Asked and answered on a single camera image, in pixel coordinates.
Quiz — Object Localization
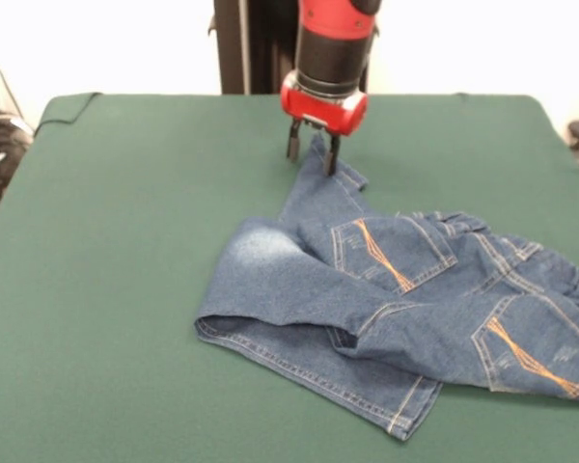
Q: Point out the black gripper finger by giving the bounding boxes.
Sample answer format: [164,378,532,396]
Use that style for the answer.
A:
[285,119,304,162]
[322,132,342,176]

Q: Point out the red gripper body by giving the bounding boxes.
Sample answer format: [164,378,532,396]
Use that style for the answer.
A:
[279,70,370,138]

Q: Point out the blue denim jeans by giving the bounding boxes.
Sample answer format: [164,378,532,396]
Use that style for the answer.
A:
[192,132,579,443]

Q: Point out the dark green table cloth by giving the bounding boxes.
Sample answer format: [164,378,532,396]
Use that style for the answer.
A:
[0,92,579,463]

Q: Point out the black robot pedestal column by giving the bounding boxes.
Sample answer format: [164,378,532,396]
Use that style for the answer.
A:
[207,0,381,96]

